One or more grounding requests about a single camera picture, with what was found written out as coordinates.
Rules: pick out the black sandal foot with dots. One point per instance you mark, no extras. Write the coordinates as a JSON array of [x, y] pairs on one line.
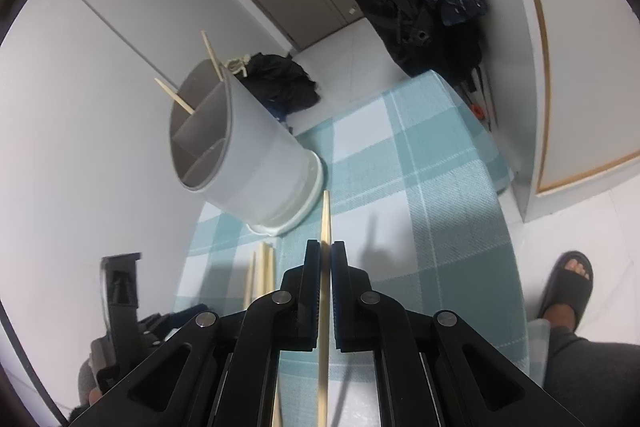
[[568, 291]]

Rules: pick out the orange black tool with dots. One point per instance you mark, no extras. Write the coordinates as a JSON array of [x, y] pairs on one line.
[[478, 112]]

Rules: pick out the white utensil holder cup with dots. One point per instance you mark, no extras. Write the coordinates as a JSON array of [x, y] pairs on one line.
[[231, 151]]

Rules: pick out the wooden chopstick middle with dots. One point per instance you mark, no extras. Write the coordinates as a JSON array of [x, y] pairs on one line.
[[270, 271]]

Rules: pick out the beige cloth on pile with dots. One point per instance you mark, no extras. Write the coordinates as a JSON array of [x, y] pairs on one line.
[[238, 65]]

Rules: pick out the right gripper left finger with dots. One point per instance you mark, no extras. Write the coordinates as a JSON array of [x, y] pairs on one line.
[[220, 371]]

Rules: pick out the wooden chopstick leftmost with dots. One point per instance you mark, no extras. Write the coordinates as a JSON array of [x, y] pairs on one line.
[[249, 282]]

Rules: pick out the black clothes pile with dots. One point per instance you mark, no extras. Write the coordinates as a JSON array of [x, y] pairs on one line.
[[280, 84]]

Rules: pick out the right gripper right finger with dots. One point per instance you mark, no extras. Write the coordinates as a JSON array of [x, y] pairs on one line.
[[433, 370]]

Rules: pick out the grey trouser leg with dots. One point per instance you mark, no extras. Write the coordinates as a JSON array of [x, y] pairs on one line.
[[597, 382]]

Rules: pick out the lone wooden chopstick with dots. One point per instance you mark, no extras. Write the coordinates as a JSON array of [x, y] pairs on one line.
[[324, 311]]

